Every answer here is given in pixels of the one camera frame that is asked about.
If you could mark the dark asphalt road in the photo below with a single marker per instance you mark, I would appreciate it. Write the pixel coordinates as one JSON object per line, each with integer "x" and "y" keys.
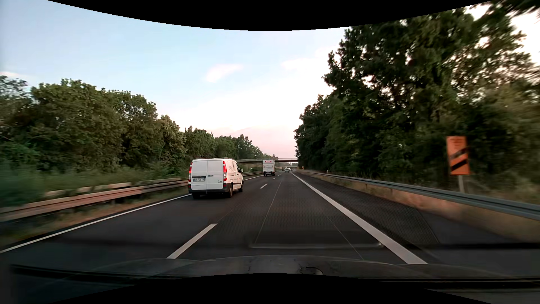
{"x": 295, "y": 211}

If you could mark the car's own bonnet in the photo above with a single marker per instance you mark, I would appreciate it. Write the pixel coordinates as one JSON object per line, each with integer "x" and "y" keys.
{"x": 270, "y": 267}

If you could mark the orange striped road sign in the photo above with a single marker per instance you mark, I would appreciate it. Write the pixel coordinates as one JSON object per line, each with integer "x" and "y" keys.
{"x": 457, "y": 155}

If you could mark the white van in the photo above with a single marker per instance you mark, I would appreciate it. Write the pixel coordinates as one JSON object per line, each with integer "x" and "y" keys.
{"x": 214, "y": 175}

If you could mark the concrete overpass bridge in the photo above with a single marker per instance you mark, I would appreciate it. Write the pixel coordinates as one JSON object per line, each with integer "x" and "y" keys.
{"x": 253, "y": 160}

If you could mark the white box lorry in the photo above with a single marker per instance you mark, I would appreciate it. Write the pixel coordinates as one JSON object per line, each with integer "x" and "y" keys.
{"x": 268, "y": 167}

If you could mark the road markings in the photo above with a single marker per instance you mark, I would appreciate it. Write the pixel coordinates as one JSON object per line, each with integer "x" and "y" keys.
{"x": 371, "y": 230}

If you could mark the wood of green trees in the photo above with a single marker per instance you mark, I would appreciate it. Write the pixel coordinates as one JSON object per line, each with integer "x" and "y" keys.
{"x": 84, "y": 126}
{"x": 422, "y": 105}

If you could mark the metal guard rail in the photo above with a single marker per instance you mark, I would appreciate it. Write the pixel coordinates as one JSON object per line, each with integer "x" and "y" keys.
{"x": 84, "y": 197}
{"x": 464, "y": 198}

